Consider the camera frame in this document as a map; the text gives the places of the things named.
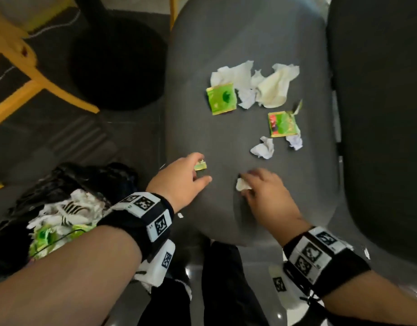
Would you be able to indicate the small white tissue piece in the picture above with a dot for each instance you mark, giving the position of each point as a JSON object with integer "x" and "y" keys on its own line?
{"x": 241, "y": 185}

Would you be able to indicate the person's left thumb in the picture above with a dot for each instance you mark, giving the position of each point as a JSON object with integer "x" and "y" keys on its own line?
{"x": 201, "y": 183}

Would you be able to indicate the dark grey padded chair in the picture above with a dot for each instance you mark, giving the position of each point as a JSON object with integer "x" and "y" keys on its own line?
{"x": 381, "y": 115}

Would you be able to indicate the thin torn wrapper strip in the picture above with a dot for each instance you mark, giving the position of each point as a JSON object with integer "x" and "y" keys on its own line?
{"x": 298, "y": 106}

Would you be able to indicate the yellow chair leg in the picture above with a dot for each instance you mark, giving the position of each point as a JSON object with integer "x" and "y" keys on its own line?
{"x": 173, "y": 11}

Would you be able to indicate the crumpled green wrappers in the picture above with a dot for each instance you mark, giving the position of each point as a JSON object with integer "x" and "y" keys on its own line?
{"x": 45, "y": 237}

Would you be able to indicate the white wrist camera unit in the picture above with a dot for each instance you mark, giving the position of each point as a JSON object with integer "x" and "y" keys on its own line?
{"x": 159, "y": 264}
{"x": 283, "y": 285}

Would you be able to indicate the black trash bag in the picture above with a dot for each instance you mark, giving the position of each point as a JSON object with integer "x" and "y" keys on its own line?
{"x": 89, "y": 178}

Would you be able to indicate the person's right hand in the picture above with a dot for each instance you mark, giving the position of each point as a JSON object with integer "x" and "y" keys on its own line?
{"x": 274, "y": 207}

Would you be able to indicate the person's left forearm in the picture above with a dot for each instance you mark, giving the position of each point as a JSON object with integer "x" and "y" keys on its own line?
{"x": 66, "y": 278}

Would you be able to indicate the person's right forearm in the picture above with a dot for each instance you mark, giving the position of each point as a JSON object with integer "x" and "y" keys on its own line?
{"x": 374, "y": 302}

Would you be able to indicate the person's right thumb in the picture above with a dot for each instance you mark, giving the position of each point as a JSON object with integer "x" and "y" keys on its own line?
{"x": 250, "y": 196}

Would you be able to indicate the large white crumpled tissue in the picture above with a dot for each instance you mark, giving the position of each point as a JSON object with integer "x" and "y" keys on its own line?
{"x": 234, "y": 76}

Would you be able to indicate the small green wrapper scrap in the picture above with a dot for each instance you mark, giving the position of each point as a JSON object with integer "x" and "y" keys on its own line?
{"x": 201, "y": 165}

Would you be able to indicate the cream crumpled tissue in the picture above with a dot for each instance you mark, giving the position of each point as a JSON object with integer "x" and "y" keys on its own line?
{"x": 274, "y": 88}

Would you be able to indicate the red and green snack wrapper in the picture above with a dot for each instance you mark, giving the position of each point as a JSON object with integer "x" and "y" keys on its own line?
{"x": 282, "y": 124}

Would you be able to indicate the pile of white tissues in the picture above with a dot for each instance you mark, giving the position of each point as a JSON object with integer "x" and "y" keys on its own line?
{"x": 79, "y": 207}

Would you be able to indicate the small crumpled white tissue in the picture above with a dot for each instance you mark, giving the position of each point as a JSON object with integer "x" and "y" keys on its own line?
{"x": 263, "y": 149}

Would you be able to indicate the yellow wooden chair frame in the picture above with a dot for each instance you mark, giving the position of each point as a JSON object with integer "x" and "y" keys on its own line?
{"x": 21, "y": 64}

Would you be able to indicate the small bluish crumpled tissue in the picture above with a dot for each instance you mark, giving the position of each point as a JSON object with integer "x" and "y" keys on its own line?
{"x": 295, "y": 141}

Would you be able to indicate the black round table base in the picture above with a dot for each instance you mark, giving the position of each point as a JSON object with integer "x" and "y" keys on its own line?
{"x": 116, "y": 64}

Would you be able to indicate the person's left hand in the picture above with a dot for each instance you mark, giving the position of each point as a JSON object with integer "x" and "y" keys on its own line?
{"x": 176, "y": 181}

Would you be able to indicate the person's black trousers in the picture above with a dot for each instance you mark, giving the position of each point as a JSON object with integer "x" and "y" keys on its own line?
{"x": 225, "y": 288}

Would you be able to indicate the white paper tag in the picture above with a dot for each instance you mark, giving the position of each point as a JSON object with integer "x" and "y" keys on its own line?
{"x": 366, "y": 252}

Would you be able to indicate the grey padded chair seat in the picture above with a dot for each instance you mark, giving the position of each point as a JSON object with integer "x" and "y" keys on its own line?
{"x": 228, "y": 40}

